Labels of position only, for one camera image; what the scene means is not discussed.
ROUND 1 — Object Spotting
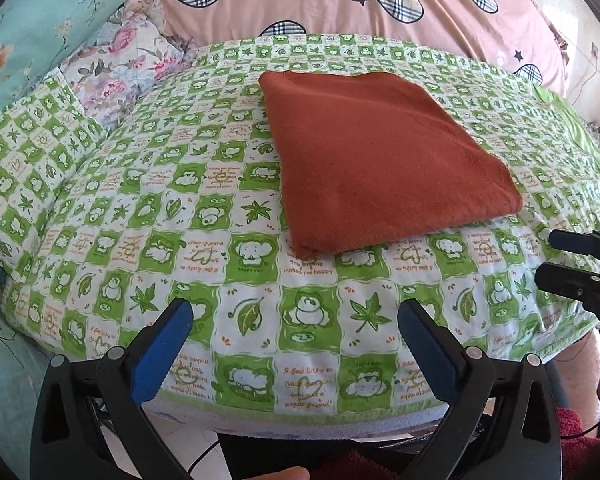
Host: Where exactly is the teal floral pillow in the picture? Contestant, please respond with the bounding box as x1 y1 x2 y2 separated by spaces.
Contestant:
0 0 125 111

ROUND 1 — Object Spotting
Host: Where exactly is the pink heart pattern duvet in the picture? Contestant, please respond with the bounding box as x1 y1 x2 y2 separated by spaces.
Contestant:
128 0 567 94

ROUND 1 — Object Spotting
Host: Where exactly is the person's left hand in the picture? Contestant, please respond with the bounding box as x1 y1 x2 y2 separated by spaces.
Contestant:
249 466 310 480

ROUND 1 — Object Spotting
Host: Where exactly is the orange knit sweater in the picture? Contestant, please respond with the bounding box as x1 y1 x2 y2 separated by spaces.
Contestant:
259 72 524 259

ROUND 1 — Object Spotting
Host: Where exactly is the white floral pillow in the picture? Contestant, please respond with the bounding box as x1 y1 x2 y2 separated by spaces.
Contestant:
60 8 198 129

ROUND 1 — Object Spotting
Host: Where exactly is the green patterned bed quilt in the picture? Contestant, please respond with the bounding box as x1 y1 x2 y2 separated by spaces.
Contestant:
0 35 600 424

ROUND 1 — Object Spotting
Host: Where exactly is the green satin sheet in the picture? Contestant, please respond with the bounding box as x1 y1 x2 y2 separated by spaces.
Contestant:
533 84 600 172

